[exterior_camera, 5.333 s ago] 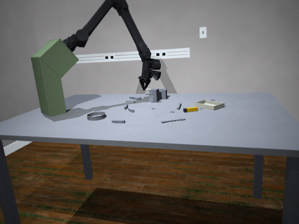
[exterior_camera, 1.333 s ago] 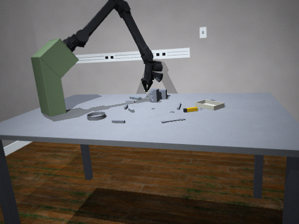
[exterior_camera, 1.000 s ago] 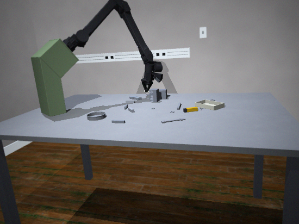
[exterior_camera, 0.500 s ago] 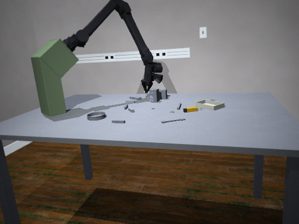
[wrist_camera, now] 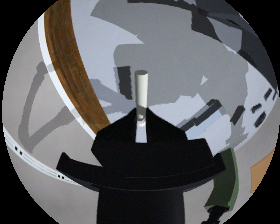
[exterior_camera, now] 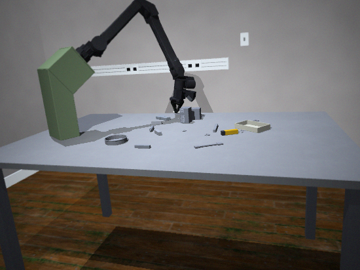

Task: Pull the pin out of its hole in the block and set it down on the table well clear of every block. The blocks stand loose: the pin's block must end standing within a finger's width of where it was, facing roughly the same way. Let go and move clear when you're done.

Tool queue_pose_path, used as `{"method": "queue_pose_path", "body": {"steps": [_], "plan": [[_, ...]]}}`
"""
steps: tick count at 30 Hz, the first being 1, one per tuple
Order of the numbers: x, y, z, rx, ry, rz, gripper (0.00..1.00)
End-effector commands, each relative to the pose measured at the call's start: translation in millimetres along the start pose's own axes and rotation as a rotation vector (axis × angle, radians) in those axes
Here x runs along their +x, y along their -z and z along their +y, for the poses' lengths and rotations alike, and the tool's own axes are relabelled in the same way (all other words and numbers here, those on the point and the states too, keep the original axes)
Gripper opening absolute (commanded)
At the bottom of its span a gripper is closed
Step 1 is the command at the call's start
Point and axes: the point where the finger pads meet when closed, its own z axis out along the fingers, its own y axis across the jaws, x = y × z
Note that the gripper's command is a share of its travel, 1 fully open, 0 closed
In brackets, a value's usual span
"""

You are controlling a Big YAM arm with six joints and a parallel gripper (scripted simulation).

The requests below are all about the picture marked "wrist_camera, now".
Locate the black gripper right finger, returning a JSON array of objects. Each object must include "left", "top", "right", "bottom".
[{"left": 146, "top": 107, "right": 188, "bottom": 142}]

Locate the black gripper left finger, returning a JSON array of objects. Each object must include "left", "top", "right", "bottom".
[{"left": 94, "top": 107, "right": 137, "bottom": 142}]

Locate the white cylinder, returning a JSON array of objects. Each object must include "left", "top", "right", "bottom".
[{"left": 135, "top": 70, "right": 148, "bottom": 126}]

